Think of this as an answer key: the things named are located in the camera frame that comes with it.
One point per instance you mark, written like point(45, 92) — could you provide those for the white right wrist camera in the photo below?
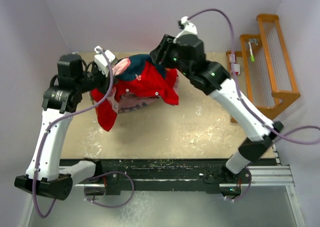
point(187, 28)

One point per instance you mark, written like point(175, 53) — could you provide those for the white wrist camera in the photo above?
point(100, 58)
point(187, 28)

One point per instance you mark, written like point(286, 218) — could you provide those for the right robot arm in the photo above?
point(186, 54)

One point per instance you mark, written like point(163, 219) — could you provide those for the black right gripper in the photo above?
point(169, 46)

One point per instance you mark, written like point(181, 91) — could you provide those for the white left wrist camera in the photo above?
point(100, 58)

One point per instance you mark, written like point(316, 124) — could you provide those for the wooden tiered rack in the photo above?
point(269, 82)

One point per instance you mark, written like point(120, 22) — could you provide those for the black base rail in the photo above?
point(168, 175)

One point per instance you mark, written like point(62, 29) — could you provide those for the grey clip on rack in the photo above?
point(254, 41)

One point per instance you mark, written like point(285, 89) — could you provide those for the red embroidered pillowcase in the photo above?
point(137, 76)

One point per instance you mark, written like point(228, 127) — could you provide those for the white green pen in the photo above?
point(252, 58)

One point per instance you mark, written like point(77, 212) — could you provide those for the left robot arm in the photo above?
point(74, 77)

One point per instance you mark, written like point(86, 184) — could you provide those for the pink pillow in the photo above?
point(133, 103)

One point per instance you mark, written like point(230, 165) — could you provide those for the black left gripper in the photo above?
point(105, 80)

